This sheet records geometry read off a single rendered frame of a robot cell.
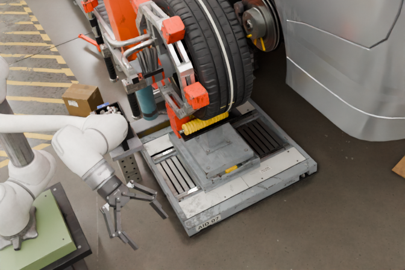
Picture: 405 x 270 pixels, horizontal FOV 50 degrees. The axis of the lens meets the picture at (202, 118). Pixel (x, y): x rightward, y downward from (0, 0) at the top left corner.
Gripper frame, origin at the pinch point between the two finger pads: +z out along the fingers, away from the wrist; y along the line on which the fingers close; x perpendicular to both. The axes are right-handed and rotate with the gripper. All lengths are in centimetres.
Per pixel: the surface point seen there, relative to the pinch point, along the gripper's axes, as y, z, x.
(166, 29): 62, -50, 3
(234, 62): 79, -22, 4
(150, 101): 71, -37, 62
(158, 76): 66, -41, 35
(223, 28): 81, -36, -2
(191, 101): 57, -22, 16
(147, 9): 74, -65, 18
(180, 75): 60, -33, 14
